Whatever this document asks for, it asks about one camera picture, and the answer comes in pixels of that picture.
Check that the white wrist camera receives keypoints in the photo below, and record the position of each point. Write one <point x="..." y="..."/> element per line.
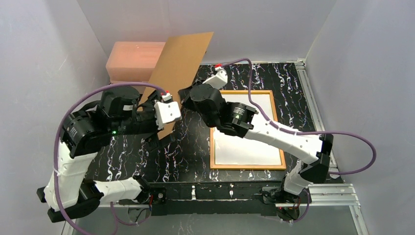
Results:
<point x="220" y="79"/>
<point x="167" y="110"/>

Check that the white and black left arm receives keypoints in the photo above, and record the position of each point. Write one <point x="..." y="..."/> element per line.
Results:
<point x="88" y="129"/>

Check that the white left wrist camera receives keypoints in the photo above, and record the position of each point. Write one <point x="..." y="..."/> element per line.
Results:
<point x="167" y="110"/>

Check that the pink plastic storage box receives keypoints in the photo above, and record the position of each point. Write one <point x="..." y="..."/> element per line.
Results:
<point x="133" y="61"/>

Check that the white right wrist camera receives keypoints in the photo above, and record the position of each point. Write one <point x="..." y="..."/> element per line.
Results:
<point x="220" y="79"/>

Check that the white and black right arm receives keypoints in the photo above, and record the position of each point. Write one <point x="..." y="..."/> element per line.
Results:
<point x="265" y="144"/>

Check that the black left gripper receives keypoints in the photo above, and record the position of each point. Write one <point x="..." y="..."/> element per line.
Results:
<point x="154" y="139"/>

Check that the brown frame backing board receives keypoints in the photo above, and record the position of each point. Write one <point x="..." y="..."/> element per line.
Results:
<point x="179" y="62"/>

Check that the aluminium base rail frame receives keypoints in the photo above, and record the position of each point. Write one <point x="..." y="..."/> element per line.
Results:
<point x="149" y="111"/>

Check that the yellow wooden picture frame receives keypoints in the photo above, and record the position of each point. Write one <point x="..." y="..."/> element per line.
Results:
<point x="246" y="167"/>

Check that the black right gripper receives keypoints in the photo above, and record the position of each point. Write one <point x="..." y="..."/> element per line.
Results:
<point x="187" y="91"/>

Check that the sky and building photo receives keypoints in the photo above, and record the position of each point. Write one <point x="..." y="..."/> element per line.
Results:
<point x="246" y="149"/>

